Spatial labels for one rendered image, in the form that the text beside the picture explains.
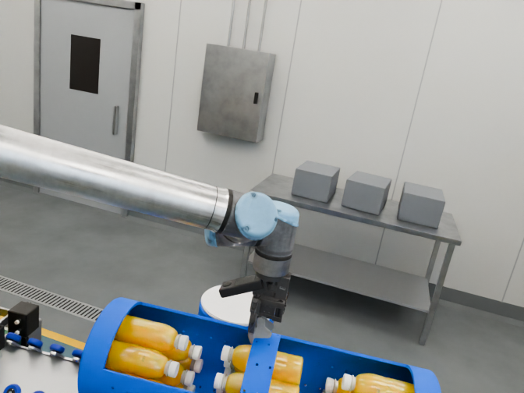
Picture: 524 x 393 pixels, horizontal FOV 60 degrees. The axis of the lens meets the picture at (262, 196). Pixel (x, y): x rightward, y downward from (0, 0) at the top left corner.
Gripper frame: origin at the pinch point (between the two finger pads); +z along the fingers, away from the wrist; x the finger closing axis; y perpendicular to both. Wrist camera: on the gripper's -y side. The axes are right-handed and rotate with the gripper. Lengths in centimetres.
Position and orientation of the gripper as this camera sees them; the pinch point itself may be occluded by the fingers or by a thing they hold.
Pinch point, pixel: (249, 338)
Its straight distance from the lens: 122.5
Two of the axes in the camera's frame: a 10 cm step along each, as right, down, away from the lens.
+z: -1.6, 9.4, 3.0
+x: 1.7, -2.7, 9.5
